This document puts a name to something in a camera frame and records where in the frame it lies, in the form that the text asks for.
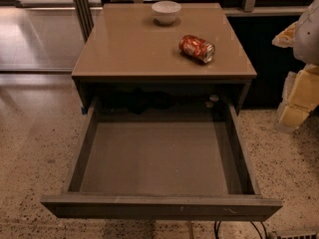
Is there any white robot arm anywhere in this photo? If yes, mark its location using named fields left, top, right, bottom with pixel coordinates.
left=272, top=0, right=319, bottom=133

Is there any red soda can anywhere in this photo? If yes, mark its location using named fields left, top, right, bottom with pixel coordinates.
left=178, top=35, right=215, bottom=64

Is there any white ceramic bowl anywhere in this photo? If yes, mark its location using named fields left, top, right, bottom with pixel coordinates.
left=152, top=1, right=181, bottom=25

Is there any black floor cable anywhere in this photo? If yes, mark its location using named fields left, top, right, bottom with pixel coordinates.
left=213, top=220, right=269, bottom=239

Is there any grey power strip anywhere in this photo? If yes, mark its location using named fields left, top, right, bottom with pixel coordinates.
left=268, top=230, right=319, bottom=239

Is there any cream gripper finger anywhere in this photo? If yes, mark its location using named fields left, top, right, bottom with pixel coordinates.
left=275, top=64, right=319, bottom=133

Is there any grey top drawer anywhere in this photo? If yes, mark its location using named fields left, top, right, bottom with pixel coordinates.
left=41, top=99, right=282, bottom=221

